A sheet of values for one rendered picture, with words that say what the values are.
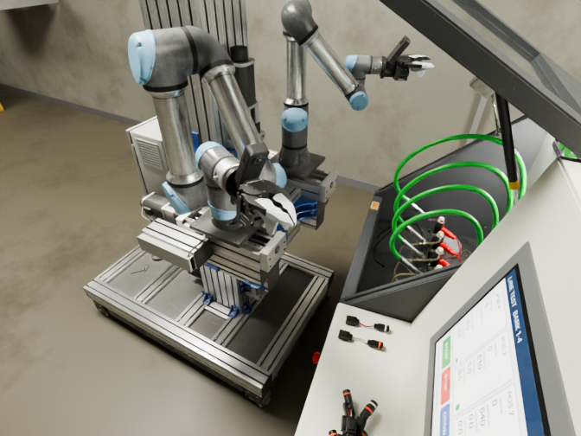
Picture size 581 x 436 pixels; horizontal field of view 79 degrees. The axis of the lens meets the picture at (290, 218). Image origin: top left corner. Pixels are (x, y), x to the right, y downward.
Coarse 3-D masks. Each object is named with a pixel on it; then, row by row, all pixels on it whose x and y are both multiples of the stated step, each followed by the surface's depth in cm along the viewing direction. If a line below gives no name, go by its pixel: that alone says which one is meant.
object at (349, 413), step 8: (344, 392) 84; (344, 400) 83; (352, 400) 83; (344, 408) 83; (352, 408) 82; (368, 408) 81; (344, 416) 80; (352, 416) 82; (360, 416) 80; (368, 416) 80; (344, 424) 78; (352, 424) 77; (360, 424) 78; (336, 432) 79; (344, 432) 78; (352, 432) 76; (360, 432) 77
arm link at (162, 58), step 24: (144, 48) 83; (168, 48) 86; (192, 48) 89; (144, 72) 85; (168, 72) 88; (192, 72) 93; (168, 96) 92; (168, 120) 96; (168, 144) 101; (192, 144) 105; (192, 168) 108; (168, 192) 109; (192, 192) 110
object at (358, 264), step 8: (376, 200) 157; (368, 216) 148; (376, 216) 148; (368, 224) 144; (376, 224) 163; (368, 232) 140; (360, 240) 136; (368, 240) 136; (360, 248) 132; (368, 248) 133; (360, 256) 129; (352, 264) 126; (360, 264) 126; (352, 272) 123; (360, 272) 123; (352, 280) 120; (360, 280) 131; (344, 288) 117; (352, 288) 117; (344, 296) 115
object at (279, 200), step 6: (276, 198) 69; (282, 198) 69; (276, 204) 69; (282, 204) 68; (288, 204) 68; (282, 210) 68; (288, 210) 66; (294, 210) 67; (294, 216) 65; (294, 222) 65
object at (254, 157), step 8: (256, 144) 68; (264, 144) 68; (248, 152) 67; (256, 152) 67; (264, 152) 68; (240, 160) 70; (248, 160) 68; (256, 160) 68; (264, 160) 69; (240, 168) 71; (248, 168) 70; (256, 168) 71; (240, 176) 72; (248, 176) 73; (256, 176) 75
